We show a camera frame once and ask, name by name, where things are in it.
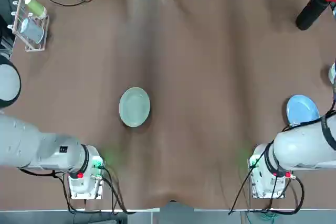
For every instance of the green plate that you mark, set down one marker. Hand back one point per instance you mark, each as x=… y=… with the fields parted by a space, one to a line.
x=134 y=106

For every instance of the blue plate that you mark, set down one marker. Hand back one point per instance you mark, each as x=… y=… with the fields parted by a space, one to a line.
x=302 y=110

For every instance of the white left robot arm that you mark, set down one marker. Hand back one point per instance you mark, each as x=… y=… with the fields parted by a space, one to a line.
x=39 y=145

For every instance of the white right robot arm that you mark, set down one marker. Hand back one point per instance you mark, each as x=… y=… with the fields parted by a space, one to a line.
x=302 y=150

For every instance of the blue paper cup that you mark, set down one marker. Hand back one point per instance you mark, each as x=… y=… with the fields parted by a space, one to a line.
x=31 y=31

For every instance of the green paper cup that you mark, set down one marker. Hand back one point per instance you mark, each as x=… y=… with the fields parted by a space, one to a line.
x=35 y=6

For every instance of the bowl of glass beads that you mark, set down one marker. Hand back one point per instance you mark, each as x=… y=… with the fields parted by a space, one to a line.
x=333 y=74

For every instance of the black vase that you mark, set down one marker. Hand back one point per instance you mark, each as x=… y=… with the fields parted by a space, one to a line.
x=311 y=11

